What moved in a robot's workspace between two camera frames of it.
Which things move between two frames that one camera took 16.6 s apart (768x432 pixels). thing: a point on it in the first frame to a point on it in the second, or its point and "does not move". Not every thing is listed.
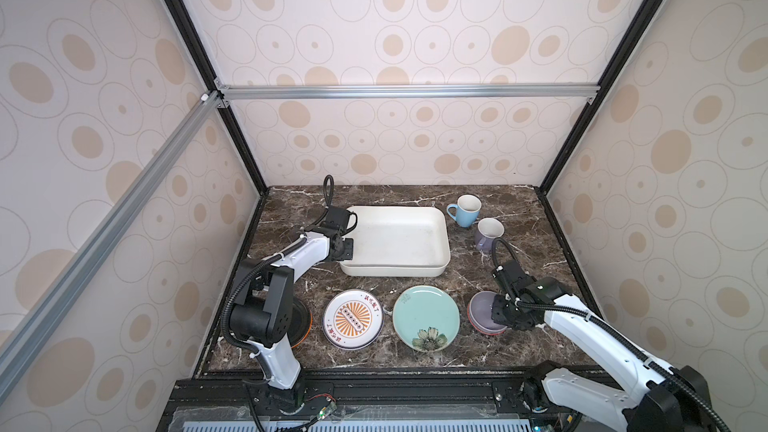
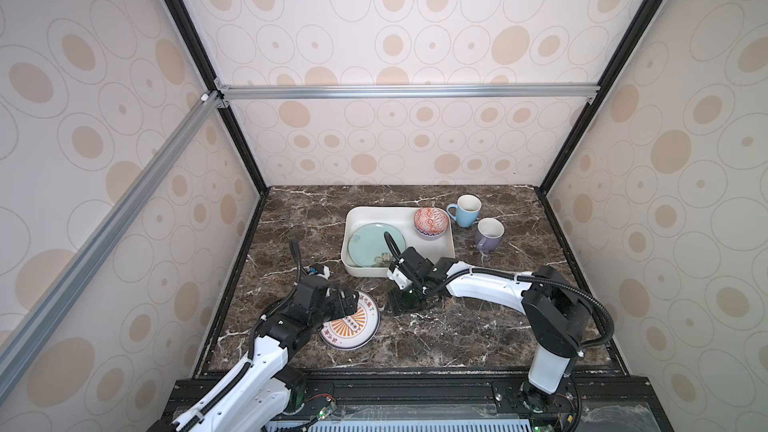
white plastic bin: (399, 241) does not move
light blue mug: (466, 210) does not move
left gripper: (349, 250) to (339, 308)
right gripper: (497, 303) to (397, 307)
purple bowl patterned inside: (479, 312) to (431, 222)
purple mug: (488, 229) does not move
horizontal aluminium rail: (408, 92) does not move
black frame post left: (188, 23) does not move
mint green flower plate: (426, 318) to (367, 244)
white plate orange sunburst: (353, 319) does not move
